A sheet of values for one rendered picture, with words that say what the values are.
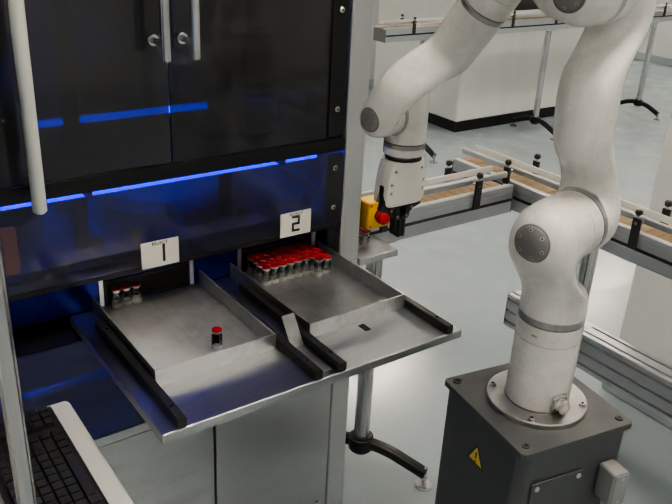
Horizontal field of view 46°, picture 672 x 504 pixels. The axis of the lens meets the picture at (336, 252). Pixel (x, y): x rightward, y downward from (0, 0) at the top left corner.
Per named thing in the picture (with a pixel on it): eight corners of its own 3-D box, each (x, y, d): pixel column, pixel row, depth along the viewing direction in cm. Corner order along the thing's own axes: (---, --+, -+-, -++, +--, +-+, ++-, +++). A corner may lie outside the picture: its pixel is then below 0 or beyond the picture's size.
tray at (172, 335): (91, 310, 171) (90, 296, 170) (200, 283, 185) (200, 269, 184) (156, 386, 146) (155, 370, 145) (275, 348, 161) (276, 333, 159)
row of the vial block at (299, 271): (259, 283, 186) (259, 265, 184) (321, 266, 196) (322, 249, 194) (264, 286, 185) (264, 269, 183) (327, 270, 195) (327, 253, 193)
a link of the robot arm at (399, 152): (408, 132, 163) (407, 146, 164) (375, 137, 158) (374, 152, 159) (436, 143, 157) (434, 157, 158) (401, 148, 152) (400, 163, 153)
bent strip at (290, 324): (280, 340, 163) (281, 315, 161) (292, 336, 165) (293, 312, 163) (318, 373, 153) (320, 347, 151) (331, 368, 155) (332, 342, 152)
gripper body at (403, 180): (411, 142, 164) (406, 193, 168) (372, 148, 158) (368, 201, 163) (435, 152, 158) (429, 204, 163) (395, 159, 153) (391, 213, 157)
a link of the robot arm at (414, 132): (404, 149, 151) (434, 141, 157) (410, 81, 146) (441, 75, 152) (372, 139, 156) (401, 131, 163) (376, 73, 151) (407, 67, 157)
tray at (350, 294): (230, 276, 189) (229, 263, 188) (318, 253, 204) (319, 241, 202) (309, 338, 165) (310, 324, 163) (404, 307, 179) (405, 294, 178)
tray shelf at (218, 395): (69, 323, 169) (69, 316, 169) (335, 256, 207) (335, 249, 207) (162, 444, 134) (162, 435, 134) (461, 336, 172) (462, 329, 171)
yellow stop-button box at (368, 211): (350, 221, 204) (352, 195, 201) (372, 216, 208) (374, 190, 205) (368, 231, 199) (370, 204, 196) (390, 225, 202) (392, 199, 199)
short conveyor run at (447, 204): (336, 259, 210) (339, 204, 203) (304, 239, 221) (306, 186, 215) (514, 213, 247) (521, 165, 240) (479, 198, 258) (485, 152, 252)
